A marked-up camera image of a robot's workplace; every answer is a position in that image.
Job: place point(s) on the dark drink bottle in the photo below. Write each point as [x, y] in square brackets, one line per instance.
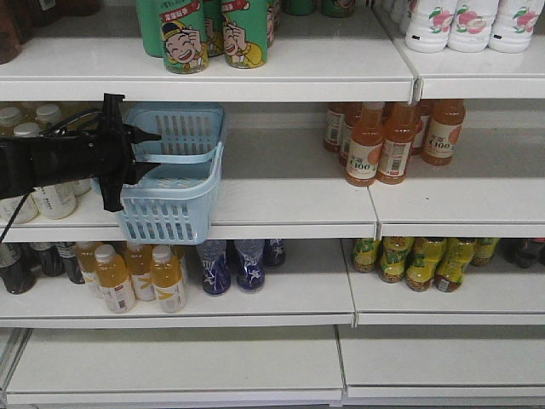
[49, 258]
[15, 273]
[68, 255]

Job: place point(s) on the orange C100 juice bottle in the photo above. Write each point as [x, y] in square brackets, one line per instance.
[399, 133]
[365, 146]
[443, 132]

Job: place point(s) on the blue sports drink bottle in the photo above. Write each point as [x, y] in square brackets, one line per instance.
[216, 274]
[251, 275]

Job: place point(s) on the yellow lemon tea bottle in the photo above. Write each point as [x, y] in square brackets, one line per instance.
[459, 253]
[365, 254]
[426, 255]
[395, 250]

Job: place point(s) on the orange vitamin drink bottle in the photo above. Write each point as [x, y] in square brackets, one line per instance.
[138, 260]
[167, 279]
[115, 282]
[87, 263]

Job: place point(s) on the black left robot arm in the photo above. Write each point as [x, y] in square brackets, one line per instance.
[56, 155]

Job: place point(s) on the white peach drink bottle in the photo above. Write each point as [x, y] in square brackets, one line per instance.
[514, 24]
[471, 28]
[429, 26]

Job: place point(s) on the white store shelving unit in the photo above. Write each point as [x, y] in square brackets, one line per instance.
[317, 333]

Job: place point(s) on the green cartoon tea bottle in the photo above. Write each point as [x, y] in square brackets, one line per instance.
[245, 33]
[182, 31]

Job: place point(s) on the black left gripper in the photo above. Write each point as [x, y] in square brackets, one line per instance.
[110, 148]

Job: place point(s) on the light blue plastic basket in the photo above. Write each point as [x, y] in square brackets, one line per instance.
[172, 203]

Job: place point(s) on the pale yellow drink bottle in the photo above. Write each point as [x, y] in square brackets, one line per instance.
[55, 201]
[27, 212]
[48, 114]

